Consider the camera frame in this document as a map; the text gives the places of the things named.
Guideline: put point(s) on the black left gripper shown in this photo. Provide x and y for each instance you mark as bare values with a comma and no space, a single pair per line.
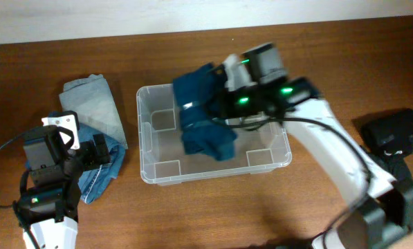
104,154

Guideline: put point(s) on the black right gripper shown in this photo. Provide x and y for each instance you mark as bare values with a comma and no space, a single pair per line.
227,111

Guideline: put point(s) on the dark blue garment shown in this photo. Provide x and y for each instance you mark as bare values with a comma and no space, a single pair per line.
199,134

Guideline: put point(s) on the black garment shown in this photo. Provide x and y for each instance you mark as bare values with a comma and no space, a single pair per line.
390,135
397,167

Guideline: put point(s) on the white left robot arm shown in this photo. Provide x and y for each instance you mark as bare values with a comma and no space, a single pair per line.
49,191

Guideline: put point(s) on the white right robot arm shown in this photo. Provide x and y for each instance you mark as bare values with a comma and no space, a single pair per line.
379,208

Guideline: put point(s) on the clear plastic storage container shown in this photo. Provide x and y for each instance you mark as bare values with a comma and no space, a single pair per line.
163,160

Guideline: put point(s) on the light grey folded jeans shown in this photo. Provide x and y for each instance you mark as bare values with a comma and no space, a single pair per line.
92,100

